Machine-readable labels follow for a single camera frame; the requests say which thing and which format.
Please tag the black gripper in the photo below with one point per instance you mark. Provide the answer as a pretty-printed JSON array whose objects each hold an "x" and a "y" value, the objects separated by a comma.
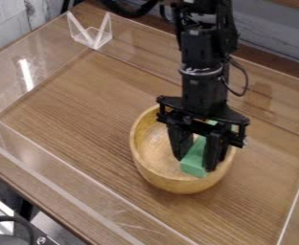
[{"x": 200, "y": 112}]

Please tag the green rectangular block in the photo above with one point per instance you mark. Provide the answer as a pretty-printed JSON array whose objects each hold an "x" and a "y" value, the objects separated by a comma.
[{"x": 192, "y": 164}]

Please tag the brown wooden bowl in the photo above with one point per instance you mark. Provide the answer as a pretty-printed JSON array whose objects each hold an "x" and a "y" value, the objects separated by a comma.
[{"x": 156, "y": 163}]

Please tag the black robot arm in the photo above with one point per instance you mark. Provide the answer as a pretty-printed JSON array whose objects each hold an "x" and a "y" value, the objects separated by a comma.
[{"x": 207, "y": 36}]

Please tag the clear acrylic tray wall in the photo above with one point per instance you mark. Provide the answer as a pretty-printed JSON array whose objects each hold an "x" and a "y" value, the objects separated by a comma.
[{"x": 69, "y": 101}]

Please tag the clear acrylic corner bracket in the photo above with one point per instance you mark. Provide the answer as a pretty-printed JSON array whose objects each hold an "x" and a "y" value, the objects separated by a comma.
[{"x": 92, "y": 37}]

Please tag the black metal bracket with bolt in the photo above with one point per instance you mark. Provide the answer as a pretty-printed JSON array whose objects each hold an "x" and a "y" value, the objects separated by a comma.
[{"x": 23, "y": 228}]

